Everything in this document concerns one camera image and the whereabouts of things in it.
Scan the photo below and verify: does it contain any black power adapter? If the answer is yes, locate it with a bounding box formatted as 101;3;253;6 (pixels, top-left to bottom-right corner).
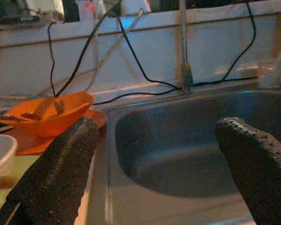
62;0;81;23

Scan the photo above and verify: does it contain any orange plastic bowl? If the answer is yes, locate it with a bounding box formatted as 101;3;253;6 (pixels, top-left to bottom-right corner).
0;91;96;139

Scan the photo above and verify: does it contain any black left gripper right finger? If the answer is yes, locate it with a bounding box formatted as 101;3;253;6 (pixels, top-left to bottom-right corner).
215;116;281;225

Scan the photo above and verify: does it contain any clear plastic cup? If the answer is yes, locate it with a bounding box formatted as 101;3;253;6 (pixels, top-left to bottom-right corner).
257;52;281;89

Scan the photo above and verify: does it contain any orange plastic plate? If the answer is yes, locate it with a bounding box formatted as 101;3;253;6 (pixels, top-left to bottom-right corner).
10;109;108;156

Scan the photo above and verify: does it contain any black power cable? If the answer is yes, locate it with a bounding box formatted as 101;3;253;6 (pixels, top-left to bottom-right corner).
93;16;180;105
192;0;258;87

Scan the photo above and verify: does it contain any thick dark wall cable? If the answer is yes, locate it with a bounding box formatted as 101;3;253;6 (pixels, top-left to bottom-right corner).
56;0;123;97

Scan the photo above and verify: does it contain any thin black wall cable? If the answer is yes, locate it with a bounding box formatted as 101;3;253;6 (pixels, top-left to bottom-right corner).
47;21;58;97

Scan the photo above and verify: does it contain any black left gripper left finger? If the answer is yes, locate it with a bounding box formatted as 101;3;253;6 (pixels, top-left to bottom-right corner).
6;116;97;225

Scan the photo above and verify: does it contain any white ceramic bowl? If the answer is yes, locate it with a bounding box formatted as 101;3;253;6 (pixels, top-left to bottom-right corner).
0;133;19;180

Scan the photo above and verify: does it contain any white charger with red light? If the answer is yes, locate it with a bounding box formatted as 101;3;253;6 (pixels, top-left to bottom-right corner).
81;0;101;22

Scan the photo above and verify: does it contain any white box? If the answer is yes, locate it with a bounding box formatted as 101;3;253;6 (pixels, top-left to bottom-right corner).
121;0;152;14

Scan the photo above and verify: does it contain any grey white cable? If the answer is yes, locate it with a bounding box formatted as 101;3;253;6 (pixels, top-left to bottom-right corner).
83;8;145;94

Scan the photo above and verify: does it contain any steel sink faucet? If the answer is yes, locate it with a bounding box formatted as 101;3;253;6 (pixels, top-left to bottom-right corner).
177;0;194;94

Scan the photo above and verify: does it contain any stainless steel sink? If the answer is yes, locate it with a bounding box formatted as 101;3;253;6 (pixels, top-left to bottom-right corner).
93;89;281;225

